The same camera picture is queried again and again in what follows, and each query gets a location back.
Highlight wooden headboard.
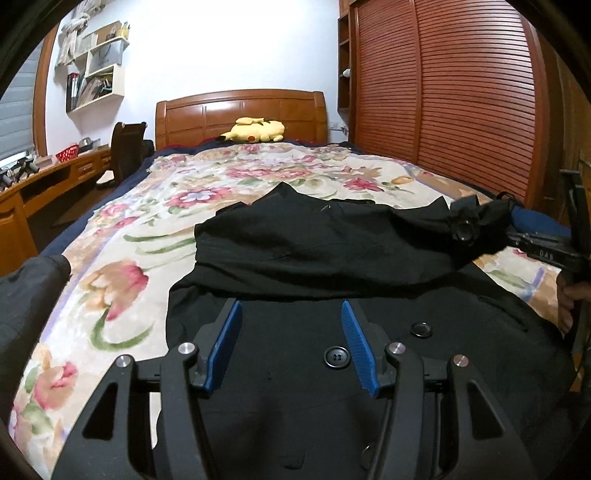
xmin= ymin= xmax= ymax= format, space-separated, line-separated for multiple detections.
xmin=156 ymin=89 xmax=328 ymax=151

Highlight wooden window frame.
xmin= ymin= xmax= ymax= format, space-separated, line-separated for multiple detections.
xmin=32 ymin=21 xmax=63 ymax=155

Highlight grey paper bag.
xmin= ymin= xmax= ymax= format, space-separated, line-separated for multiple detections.
xmin=88 ymin=39 xmax=127 ymax=77

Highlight white bags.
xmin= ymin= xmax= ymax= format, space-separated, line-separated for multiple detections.
xmin=55 ymin=7 xmax=100 ymax=70

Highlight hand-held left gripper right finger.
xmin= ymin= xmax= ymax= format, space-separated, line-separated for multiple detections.
xmin=341 ymin=299 xmax=539 ymax=480

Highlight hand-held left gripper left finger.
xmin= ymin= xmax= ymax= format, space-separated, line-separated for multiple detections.
xmin=51 ymin=298 xmax=243 ymax=480

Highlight open wooden shelf unit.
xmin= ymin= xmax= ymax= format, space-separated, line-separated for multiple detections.
xmin=337 ymin=0 xmax=354 ymax=112

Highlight yellow plush toy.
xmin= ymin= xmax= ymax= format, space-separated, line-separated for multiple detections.
xmin=219 ymin=117 xmax=284 ymax=144

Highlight white wall shelf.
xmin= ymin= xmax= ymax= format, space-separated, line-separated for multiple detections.
xmin=55 ymin=21 xmax=131 ymax=114

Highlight blue pillow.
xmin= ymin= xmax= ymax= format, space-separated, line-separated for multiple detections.
xmin=510 ymin=208 xmax=571 ymax=236

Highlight floral blanket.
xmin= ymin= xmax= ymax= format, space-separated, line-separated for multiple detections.
xmin=9 ymin=142 xmax=573 ymax=480

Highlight black coat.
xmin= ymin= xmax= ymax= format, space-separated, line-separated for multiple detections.
xmin=154 ymin=181 xmax=583 ymax=480

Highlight dark brown chair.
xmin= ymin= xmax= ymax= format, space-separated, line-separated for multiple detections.
xmin=95 ymin=121 xmax=155 ymax=188

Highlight black binders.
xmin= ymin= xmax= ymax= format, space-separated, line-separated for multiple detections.
xmin=66 ymin=73 xmax=85 ymax=113

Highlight dark cloth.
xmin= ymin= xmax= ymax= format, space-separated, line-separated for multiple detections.
xmin=0 ymin=254 xmax=72 ymax=416

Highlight wooden louvered wardrobe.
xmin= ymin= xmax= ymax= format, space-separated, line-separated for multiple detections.
xmin=348 ymin=0 xmax=568 ymax=227

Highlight wooden desk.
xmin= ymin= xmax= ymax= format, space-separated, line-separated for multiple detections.
xmin=0 ymin=148 xmax=114 ymax=268

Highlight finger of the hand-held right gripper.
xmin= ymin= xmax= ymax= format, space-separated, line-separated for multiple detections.
xmin=505 ymin=231 xmax=533 ymax=254

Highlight grey window blind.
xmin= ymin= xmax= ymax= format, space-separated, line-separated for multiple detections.
xmin=0 ymin=39 xmax=47 ymax=160

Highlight person's right hand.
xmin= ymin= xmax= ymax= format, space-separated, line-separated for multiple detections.
xmin=555 ymin=272 xmax=578 ymax=334

